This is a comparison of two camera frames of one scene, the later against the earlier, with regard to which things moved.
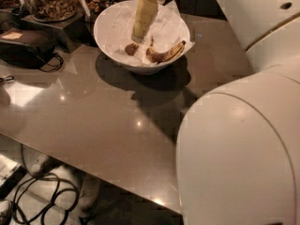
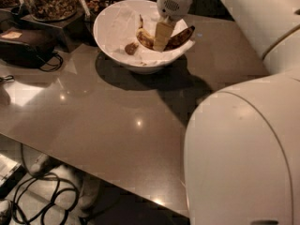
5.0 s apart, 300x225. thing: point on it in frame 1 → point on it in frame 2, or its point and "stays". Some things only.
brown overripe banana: (165, 55) → (176, 36)
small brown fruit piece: (130, 49) stays
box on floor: (11, 173) stays
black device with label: (26, 48) stays
